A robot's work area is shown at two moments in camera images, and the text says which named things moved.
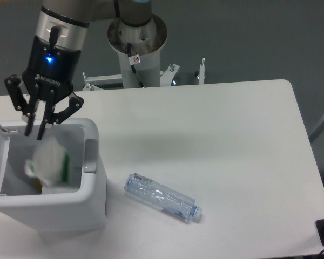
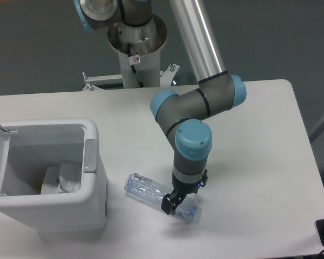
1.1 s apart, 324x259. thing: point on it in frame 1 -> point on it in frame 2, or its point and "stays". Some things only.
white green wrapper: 51,163 -> 69,177
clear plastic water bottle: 164,197 stays
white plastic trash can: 80,204 stays
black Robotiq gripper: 51,66 -> 184,188
